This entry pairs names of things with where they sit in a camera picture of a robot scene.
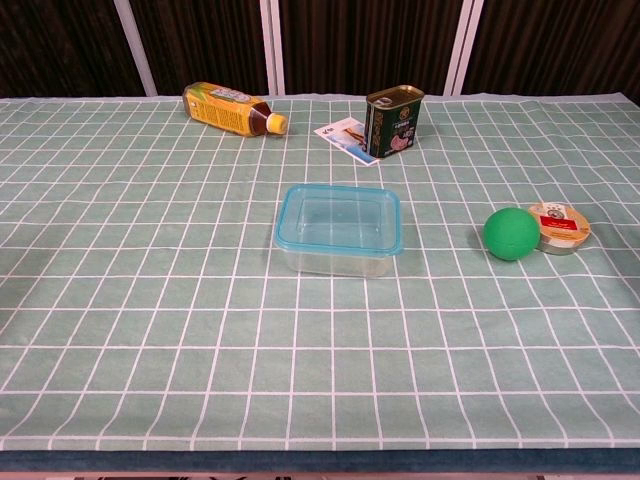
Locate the translucent blue container lid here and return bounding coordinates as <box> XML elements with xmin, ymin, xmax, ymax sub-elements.
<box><xmin>272</xmin><ymin>183</ymin><xmax>405</xmax><ymax>258</ymax></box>

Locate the clear plastic container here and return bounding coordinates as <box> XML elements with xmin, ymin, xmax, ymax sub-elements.
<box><xmin>274</xmin><ymin>184</ymin><xmax>403</xmax><ymax>279</ymax></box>

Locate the printed paper card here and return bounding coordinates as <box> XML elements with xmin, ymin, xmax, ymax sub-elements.
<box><xmin>313</xmin><ymin>116</ymin><xmax>379</xmax><ymax>166</ymax></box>

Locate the green luncheon meat can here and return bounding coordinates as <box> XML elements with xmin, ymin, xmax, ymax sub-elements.
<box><xmin>365</xmin><ymin>84</ymin><xmax>426</xmax><ymax>159</ymax></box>

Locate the yellow label tea bottle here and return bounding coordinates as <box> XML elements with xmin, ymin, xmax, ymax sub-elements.
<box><xmin>182</xmin><ymin>81</ymin><xmax>290</xmax><ymax>138</ymax></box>

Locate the green checkered tablecloth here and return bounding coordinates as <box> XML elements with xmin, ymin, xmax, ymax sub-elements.
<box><xmin>0</xmin><ymin>92</ymin><xmax>640</xmax><ymax>453</ymax></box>

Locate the green ball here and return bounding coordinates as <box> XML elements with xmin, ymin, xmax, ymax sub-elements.
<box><xmin>482</xmin><ymin>206</ymin><xmax>541</xmax><ymax>261</ymax></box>

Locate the round tin red label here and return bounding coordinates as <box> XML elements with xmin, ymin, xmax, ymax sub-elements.
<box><xmin>527</xmin><ymin>201</ymin><xmax>592</xmax><ymax>256</ymax></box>

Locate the white frame post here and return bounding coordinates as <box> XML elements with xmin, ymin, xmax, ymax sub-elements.
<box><xmin>258</xmin><ymin>0</ymin><xmax>287</xmax><ymax>96</ymax></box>
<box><xmin>112</xmin><ymin>0</ymin><xmax>159</xmax><ymax>97</ymax></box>
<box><xmin>443</xmin><ymin>0</ymin><xmax>485</xmax><ymax>97</ymax></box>

